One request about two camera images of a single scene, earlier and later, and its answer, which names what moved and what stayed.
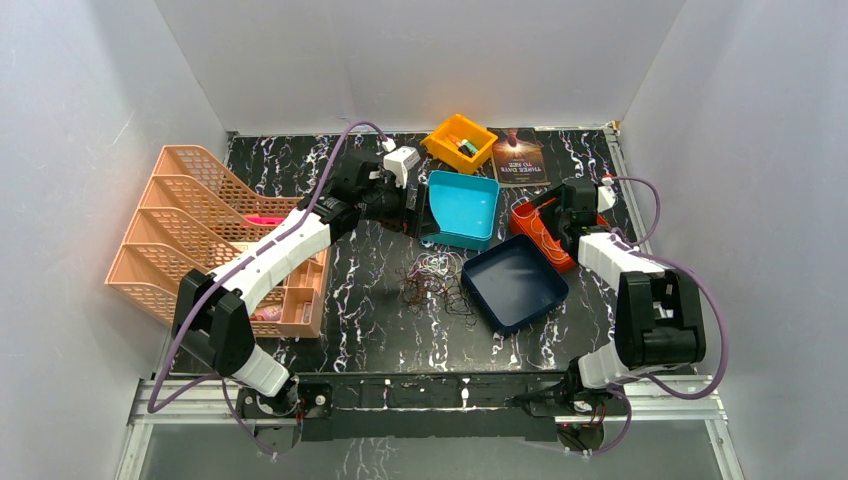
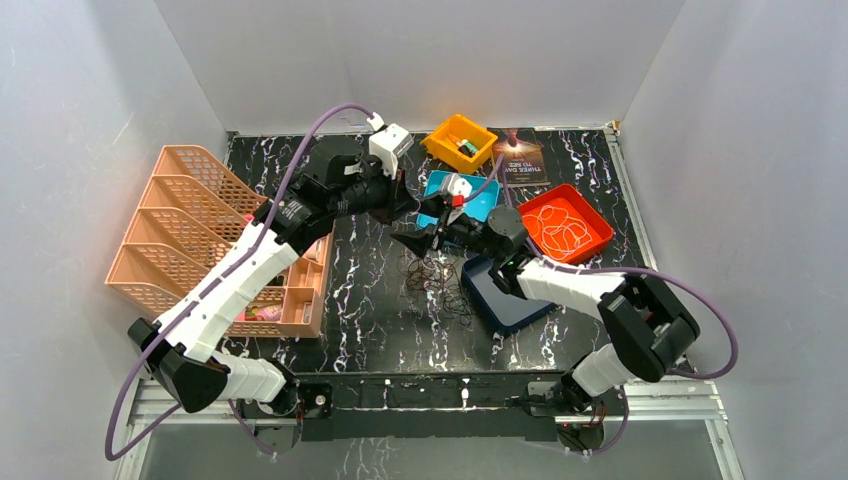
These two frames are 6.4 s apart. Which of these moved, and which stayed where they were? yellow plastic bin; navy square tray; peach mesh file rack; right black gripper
Moved: right black gripper
Stayed: navy square tray; yellow plastic bin; peach mesh file rack
